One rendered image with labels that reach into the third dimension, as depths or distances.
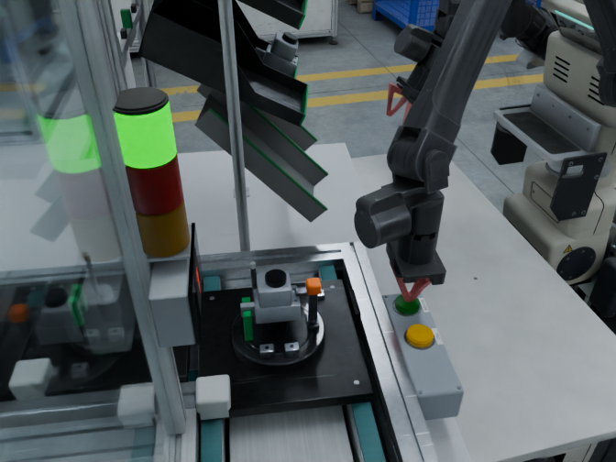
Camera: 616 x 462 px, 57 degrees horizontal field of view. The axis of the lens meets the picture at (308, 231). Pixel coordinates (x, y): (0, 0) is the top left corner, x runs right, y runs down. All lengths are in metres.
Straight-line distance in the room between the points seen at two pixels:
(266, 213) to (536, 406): 0.70
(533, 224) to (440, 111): 0.76
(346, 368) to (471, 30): 0.49
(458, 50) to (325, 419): 0.54
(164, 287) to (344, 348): 0.37
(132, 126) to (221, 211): 0.86
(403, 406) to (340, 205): 0.64
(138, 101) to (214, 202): 0.89
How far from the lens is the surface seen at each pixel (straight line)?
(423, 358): 0.88
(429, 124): 0.78
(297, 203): 1.05
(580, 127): 1.34
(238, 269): 1.02
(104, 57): 0.49
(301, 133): 1.28
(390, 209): 0.78
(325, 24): 5.10
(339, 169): 1.50
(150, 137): 0.51
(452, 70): 0.81
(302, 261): 1.03
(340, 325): 0.90
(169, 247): 0.57
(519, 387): 1.02
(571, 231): 1.46
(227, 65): 0.91
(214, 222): 1.31
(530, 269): 1.25
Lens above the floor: 1.61
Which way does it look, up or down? 36 degrees down
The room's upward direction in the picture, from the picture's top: straight up
